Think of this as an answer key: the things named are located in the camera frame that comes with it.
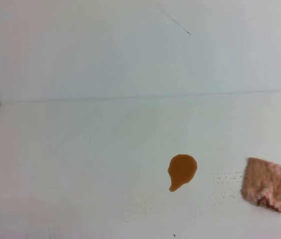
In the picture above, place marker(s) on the brown coffee stain puddle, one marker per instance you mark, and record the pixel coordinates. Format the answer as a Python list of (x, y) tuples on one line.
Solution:
[(181, 170)]

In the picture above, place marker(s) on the pink brown stained rag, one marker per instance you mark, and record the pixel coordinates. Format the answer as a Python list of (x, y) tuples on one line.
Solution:
[(261, 184)]

